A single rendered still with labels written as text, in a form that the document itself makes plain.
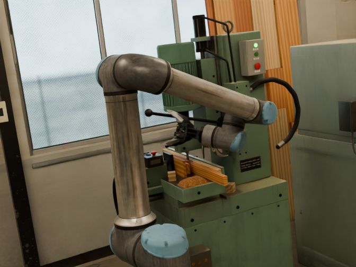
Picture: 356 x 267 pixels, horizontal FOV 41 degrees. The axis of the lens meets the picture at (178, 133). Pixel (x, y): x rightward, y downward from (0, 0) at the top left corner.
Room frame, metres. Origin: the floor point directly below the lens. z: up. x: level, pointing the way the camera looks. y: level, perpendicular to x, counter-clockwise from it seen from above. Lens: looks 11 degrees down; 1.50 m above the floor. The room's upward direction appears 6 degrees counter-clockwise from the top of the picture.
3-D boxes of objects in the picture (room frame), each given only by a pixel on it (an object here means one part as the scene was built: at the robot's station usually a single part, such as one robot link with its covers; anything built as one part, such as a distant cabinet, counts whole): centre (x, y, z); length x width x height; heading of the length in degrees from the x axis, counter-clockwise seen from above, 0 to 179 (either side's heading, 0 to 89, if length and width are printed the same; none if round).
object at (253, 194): (2.28, -0.15, 0.76); 0.57 x 0.45 x 0.09; 114
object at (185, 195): (2.22, 0.08, 0.87); 0.61 x 0.30 x 0.06; 24
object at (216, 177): (2.20, -0.05, 0.92); 0.62 x 0.02 x 0.04; 24
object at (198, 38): (2.29, -0.16, 1.54); 0.08 x 0.08 x 0.17; 24
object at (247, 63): (2.23, -0.38, 1.40); 0.10 x 0.06 x 0.16; 114
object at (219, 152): (2.17, -0.20, 1.02); 0.12 x 0.03 x 0.12; 114
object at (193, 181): (2.00, -0.04, 0.91); 0.12 x 0.09 x 0.03; 114
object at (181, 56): (2.23, -0.03, 1.35); 0.18 x 0.18 x 0.31
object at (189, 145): (2.24, -0.05, 1.03); 0.14 x 0.07 x 0.09; 114
